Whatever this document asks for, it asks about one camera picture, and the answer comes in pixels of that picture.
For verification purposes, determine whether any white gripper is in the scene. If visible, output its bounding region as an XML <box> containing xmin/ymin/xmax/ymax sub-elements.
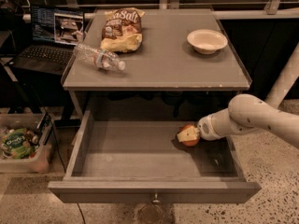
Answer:
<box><xmin>176</xmin><ymin>114</ymin><xmax>223</xmax><ymax>144</ymax></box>

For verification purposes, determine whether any orange fruit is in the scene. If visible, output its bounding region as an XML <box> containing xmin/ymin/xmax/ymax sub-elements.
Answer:
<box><xmin>179</xmin><ymin>123</ymin><xmax>201</xmax><ymax>147</ymax></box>

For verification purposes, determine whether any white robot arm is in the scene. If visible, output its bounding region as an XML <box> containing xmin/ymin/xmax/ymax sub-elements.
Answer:
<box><xmin>177</xmin><ymin>45</ymin><xmax>299</xmax><ymax>148</ymax></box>

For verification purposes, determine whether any grey cabinet counter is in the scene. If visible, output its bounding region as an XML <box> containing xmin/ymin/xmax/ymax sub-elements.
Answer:
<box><xmin>62</xmin><ymin>9</ymin><xmax>251</xmax><ymax>116</ymax></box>

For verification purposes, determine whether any metal drawer knob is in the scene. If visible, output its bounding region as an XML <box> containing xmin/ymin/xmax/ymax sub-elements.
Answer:
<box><xmin>151</xmin><ymin>194</ymin><xmax>161</xmax><ymax>204</ymax></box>

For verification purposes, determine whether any grey open drawer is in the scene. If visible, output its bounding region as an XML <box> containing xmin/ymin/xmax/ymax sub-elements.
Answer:
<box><xmin>49</xmin><ymin>111</ymin><xmax>261</xmax><ymax>203</ymax></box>

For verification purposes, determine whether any white bowl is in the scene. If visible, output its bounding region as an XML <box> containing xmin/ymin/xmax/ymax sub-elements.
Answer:
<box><xmin>187</xmin><ymin>29</ymin><xmax>228</xmax><ymax>55</ymax></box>

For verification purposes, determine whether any clear plastic water bottle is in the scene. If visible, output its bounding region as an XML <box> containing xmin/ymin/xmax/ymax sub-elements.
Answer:
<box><xmin>74</xmin><ymin>43</ymin><xmax>126</xmax><ymax>71</ymax></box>

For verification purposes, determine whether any sea salt chips bag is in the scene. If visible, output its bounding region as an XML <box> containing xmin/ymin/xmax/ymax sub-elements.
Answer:
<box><xmin>101</xmin><ymin>7</ymin><xmax>145</xmax><ymax>53</ymax></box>

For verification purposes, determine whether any clear plastic storage bin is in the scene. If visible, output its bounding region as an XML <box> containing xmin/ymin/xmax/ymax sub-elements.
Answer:
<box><xmin>0</xmin><ymin>114</ymin><xmax>57</xmax><ymax>173</ymax></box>

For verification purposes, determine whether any black laptop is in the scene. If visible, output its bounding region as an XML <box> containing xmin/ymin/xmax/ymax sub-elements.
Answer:
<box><xmin>11</xmin><ymin>5</ymin><xmax>84</xmax><ymax>75</ymax></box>

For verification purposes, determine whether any green snack bag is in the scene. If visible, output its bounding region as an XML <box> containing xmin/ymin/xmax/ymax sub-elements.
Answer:
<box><xmin>1</xmin><ymin>128</ymin><xmax>34</xmax><ymax>159</ymax></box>

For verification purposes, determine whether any black floor cable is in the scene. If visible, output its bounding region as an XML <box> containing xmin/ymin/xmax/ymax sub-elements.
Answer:
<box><xmin>77</xmin><ymin>203</ymin><xmax>87</xmax><ymax>224</ymax></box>

